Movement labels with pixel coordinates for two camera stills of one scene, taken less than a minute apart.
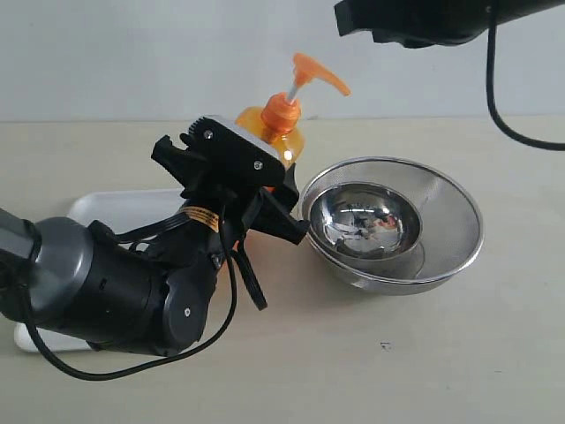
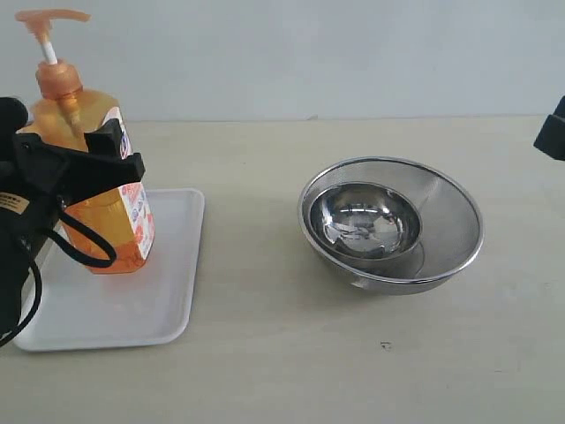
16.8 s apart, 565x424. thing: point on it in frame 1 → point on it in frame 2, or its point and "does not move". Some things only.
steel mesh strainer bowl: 391,226 does not move
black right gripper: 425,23 → 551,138
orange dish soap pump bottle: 278,126 → 64,110
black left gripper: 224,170 → 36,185
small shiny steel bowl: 364,221 does not move
